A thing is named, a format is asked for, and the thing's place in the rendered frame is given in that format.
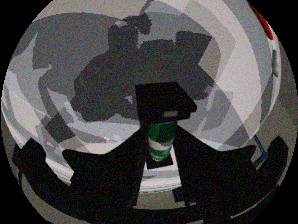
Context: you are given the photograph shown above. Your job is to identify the red-handled screwdriver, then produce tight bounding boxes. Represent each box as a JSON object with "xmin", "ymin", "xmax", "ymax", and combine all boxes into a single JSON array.
[{"xmin": 250, "ymin": 4, "xmax": 274, "ymax": 40}]

